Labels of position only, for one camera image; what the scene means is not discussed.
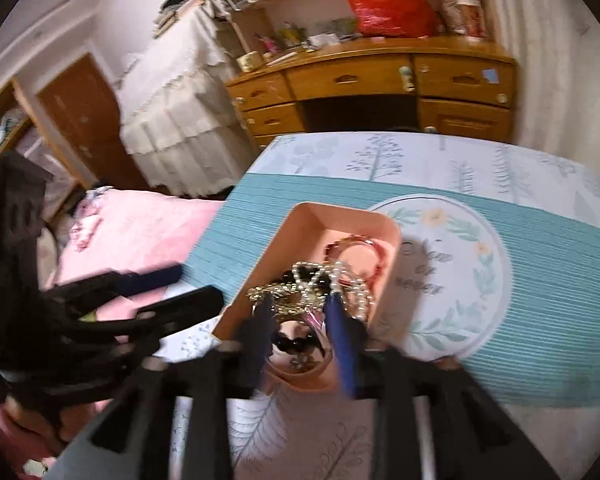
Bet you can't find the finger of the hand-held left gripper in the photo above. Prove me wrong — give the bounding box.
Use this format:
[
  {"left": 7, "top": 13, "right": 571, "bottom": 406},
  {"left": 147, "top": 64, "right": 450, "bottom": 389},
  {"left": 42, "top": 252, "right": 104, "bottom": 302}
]
[
  {"left": 40, "top": 266, "right": 183, "bottom": 311},
  {"left": 70, "top": 286, "right": 225, "bottom": 361}
]

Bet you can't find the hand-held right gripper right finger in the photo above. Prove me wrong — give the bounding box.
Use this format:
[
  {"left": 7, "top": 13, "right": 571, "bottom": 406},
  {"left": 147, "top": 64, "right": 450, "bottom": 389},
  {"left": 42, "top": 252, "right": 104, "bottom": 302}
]
[{"left": 325, "top": 292, "right": 546, "bottom": 480}]

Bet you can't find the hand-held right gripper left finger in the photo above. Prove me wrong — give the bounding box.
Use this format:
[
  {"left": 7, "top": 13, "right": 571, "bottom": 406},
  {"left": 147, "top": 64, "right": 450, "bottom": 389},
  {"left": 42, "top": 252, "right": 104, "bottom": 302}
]
[{"left": 45, "top": 292, "right": 276, "bottom": 480}]

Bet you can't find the pink wrist watch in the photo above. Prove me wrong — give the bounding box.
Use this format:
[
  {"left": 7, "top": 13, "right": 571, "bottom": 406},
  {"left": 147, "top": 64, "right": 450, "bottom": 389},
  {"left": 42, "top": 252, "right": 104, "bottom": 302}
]
[{"left": 267, "top": 317, "right": 337, "bottom": 381}]

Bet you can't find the gold bracelet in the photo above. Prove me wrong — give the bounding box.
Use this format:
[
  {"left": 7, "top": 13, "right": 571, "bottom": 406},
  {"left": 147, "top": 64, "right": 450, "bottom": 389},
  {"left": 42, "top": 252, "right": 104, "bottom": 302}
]
[{"left": 246, "top": 282, "right": 326, "bottom": 318}]

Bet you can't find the black bead bracelet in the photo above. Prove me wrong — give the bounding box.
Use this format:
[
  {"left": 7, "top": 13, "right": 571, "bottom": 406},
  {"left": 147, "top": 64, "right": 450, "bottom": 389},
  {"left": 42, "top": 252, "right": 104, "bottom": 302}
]
[{"left": 272, "top": 267, "right": 326, "bottom": 358}]

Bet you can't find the pearl necklace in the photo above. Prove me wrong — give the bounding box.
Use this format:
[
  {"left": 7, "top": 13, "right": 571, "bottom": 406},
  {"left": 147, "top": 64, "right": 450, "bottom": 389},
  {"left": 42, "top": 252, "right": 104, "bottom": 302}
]
[{"left": 290, "top": 261, "right": 376, "bottom": 323}]

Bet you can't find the red bracelet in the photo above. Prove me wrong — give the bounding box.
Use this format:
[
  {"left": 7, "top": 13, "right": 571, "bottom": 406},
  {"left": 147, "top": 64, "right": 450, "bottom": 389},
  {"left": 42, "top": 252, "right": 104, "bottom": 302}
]
[{"left": 324, "top": 236, "right": 387, "bottom": 281}]

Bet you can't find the pink plastic tray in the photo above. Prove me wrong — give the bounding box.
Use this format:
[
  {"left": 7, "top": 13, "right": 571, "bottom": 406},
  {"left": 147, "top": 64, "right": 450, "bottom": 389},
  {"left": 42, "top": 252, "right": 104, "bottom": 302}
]
[{"left": 212, "top": 201, "right": 403, "bottom": 393}]

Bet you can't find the pink blanket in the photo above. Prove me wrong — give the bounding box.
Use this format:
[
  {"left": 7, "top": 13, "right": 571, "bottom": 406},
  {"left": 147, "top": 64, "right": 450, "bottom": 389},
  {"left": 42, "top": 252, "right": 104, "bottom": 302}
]
[{"left": 55, "top": 187, "right": 226, "bottom": 311}]

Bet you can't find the pink floral cloth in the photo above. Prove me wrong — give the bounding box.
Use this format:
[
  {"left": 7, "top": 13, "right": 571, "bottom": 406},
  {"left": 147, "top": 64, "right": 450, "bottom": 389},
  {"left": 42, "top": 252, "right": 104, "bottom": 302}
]
[{"left": 72, "top": 187, "right": 111, "bottom": 251}]

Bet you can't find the wooden shelf unit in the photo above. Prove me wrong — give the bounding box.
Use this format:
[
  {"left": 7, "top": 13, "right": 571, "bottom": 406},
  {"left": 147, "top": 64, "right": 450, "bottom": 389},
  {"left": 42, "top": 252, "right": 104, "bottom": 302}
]
[{"left": 0, "top": 80, "right": 46, "bottom": 161}]

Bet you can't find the brown wooden door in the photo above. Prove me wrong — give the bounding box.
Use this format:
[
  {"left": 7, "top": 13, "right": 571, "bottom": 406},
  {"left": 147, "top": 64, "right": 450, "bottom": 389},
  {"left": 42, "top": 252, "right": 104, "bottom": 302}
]
[{"left": 36, "top": 54, "right": 148, "bottom": 192}]

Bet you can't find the cream lace cover cloth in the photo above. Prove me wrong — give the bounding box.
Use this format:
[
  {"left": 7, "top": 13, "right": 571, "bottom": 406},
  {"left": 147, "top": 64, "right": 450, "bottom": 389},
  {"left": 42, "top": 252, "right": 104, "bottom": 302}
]
[{"left": 115, "top": 2, "right": 261, "bottom": 196}]

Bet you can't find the tree print tablecloth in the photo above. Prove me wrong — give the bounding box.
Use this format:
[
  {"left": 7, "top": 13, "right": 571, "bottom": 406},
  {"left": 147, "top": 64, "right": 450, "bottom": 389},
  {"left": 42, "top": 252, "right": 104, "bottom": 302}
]
[{"left": 170, "top": 131, "right": 600, "bottom": 480}]

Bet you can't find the wooden desk with hutch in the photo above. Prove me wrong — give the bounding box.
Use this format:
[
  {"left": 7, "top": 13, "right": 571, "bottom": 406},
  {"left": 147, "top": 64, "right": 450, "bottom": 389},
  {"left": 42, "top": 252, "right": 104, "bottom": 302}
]
[{"left": 200, "top": 0, "right": 518, "bottom": 148}]

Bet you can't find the stack of books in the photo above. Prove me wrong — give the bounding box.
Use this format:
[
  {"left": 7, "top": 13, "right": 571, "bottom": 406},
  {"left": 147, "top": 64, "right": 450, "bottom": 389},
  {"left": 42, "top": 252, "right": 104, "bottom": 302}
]
[{"left": 155, "top": 0, "right": 206, "bottom": 36}]

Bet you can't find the red plastic bag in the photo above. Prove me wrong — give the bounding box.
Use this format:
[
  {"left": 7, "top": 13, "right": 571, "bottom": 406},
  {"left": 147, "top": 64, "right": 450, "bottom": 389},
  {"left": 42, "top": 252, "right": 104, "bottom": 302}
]
[{"left": 336, "top": 0, "right": 443, "bottom": 38}]

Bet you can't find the printed paper cup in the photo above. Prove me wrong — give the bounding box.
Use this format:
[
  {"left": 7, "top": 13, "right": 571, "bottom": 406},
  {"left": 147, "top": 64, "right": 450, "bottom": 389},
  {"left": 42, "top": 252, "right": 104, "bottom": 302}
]
[{"left": 452, "top": 0, "right": 483, "bottom": 38}]

